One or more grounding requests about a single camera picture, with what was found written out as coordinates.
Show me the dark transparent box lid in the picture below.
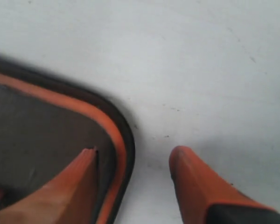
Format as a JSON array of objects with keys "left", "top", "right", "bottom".
[{"left": 0, "top": 57, "right": 135, "bottom": 224}]

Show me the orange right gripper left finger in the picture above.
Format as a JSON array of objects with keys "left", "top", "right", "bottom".
[{"left": 0, "top": 149, "right": 98, "bottom": 224}]

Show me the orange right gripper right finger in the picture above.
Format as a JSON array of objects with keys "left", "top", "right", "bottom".
[{"left": 169, "top": 146, "right": 272, "bottom": 224}]

